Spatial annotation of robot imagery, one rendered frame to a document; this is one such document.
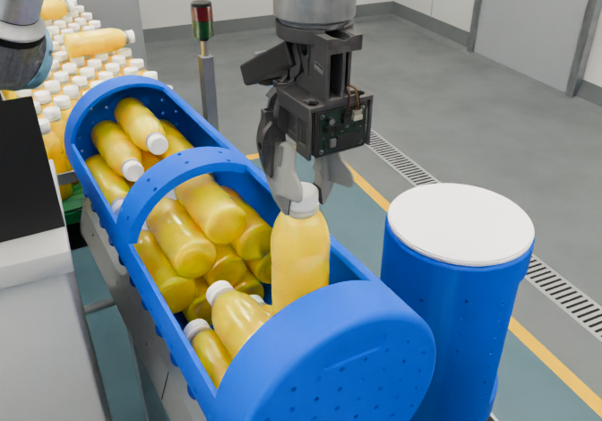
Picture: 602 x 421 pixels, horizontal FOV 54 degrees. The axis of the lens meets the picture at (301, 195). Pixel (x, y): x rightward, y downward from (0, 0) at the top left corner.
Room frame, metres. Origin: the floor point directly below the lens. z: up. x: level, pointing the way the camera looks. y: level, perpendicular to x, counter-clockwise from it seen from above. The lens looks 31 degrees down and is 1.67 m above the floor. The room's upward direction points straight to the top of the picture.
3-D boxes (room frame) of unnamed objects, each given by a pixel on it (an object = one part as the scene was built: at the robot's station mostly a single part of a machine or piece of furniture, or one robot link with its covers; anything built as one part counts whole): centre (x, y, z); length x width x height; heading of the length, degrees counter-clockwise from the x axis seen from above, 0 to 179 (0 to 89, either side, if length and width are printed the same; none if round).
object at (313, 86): (0.53, -0.02, 1.47); 0.09 x 0.08 x 0.12; 30
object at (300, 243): (0.56, 0.00, 1.23); 0.07 x 0.07 x 0.19
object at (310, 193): (0.56, 0.00, 1.33); 0.04 x 0.04 x 0.02
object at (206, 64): (1.75, 0.29, 0.55); 0.04 x 0.04 x 1.10; 31
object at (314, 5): (0.54, -0.01, 1.55); 0.08 x 0.08 x 0.05
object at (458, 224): (0.95, -0.31, 1.03); 0.28 x 0.28 x 0.01
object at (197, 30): (1.75, 0.29, 1.18); 0.06 x 0.06 x 0.05
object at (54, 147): (1.26, 0.61, 0.99); 0.07 x 0.07 x 0.19
